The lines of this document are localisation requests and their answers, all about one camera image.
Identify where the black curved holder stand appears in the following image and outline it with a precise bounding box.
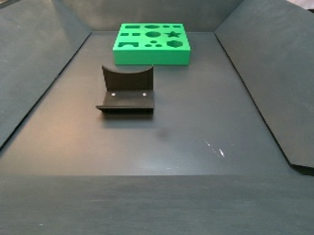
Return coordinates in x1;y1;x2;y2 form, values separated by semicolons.
97;66;156;112

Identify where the green shape sorter box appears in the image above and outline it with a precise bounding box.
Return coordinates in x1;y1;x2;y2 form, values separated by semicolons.
113;23;192;65

